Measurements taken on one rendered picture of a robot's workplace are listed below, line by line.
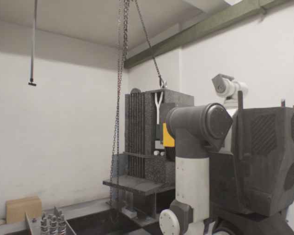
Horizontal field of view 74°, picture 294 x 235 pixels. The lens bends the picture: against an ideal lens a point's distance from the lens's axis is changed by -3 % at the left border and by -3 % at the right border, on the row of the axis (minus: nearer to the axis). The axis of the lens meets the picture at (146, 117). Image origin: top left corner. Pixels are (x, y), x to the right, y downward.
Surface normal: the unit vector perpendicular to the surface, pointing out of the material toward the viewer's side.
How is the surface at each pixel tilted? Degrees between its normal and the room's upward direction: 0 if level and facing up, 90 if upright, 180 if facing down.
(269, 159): 90
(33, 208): 90
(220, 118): 90
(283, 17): 90
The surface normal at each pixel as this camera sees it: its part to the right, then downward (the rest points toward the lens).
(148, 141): -0.62, -0.04
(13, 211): 0.62, -0.04
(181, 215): -0.83, -0.03
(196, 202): 0.04, -0.05
